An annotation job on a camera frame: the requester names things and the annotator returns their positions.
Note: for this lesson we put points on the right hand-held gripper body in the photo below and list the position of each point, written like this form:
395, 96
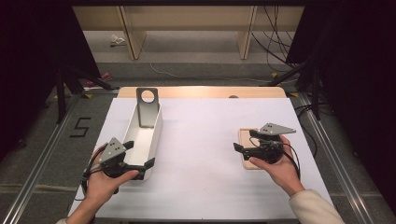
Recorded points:
274, 129

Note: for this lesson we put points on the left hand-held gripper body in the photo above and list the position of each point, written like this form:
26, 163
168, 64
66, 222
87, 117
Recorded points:
113, 152

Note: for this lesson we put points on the beige phone case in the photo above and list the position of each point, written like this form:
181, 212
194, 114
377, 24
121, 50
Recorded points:
243, 137

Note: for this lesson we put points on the white plastic storage box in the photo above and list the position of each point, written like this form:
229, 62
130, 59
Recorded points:
140, 140

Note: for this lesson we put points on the person's left hand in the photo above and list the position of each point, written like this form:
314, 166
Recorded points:
101, 186

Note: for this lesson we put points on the person's right hand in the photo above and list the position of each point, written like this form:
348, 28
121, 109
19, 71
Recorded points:
285, 174

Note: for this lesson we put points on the yellow tape piece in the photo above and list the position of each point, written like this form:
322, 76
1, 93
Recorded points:
274, 75
88, 95
293, 94

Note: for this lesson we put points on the black tripod stand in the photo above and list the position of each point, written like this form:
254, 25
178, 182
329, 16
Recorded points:
316, 99
60, 99

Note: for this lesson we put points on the white table sheet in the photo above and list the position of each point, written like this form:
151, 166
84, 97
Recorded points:
202, 186

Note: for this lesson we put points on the pink object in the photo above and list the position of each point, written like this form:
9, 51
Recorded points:
106, 76

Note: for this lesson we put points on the wooden table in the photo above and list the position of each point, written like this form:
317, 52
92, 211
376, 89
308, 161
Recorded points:
193, 92

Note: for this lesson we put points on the dark curtain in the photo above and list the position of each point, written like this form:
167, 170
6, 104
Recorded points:
31, 62
358, 77

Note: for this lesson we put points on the crumpled white object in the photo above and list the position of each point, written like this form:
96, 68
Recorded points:
116, 39

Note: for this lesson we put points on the light wooden shelf unit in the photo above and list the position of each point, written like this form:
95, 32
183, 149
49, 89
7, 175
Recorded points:
186, 17

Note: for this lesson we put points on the aluminium frame rail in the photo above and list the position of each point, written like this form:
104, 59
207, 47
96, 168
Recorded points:
344, 179
31, 180

